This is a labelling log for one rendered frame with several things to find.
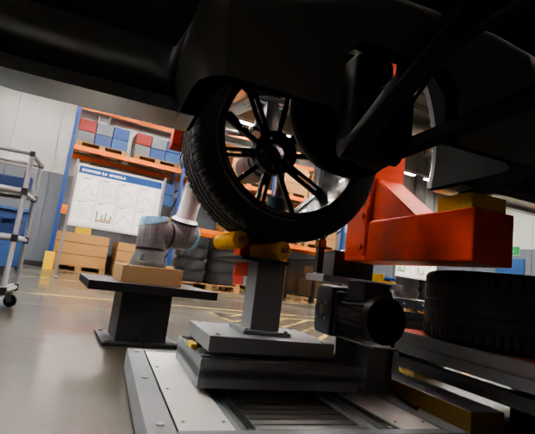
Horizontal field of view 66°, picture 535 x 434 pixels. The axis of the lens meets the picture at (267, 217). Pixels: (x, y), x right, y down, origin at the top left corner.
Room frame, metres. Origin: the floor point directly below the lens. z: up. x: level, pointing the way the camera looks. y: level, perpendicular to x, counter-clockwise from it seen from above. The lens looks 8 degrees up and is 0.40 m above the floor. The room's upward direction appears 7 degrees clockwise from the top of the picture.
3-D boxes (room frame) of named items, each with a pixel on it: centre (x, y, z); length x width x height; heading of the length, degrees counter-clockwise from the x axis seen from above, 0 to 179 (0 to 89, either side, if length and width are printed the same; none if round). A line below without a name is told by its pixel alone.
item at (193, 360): (1.41, -0.04, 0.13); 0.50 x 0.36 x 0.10; 110
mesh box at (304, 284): (10.20, -1.31, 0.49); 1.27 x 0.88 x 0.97; 27
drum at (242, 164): (1.62, 0.06, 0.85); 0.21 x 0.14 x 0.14; 20
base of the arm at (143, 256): (2.22, 0.60, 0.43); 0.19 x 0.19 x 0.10
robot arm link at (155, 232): (2.23, 0.59, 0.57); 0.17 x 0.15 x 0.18; 135
